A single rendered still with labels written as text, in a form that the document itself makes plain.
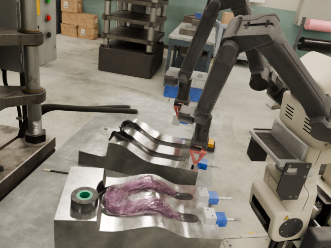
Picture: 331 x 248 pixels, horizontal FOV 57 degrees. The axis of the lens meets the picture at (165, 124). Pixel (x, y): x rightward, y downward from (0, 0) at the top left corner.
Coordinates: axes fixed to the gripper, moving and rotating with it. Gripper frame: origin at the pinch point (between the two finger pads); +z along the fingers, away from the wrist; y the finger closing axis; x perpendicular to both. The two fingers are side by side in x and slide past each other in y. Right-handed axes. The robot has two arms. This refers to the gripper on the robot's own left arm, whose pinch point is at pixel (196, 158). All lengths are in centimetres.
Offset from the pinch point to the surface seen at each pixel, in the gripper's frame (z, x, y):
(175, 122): -1.7, -13.9, -26.6
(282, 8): -42, 111, -649
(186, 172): 3.5, -2.4, 6.9
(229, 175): 91, 31, -136
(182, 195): 5.8, -2.0, 18.1
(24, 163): 12, -69, 14
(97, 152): 4.6, -40.6, 5.5
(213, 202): 5.8, 9.2, 18.1
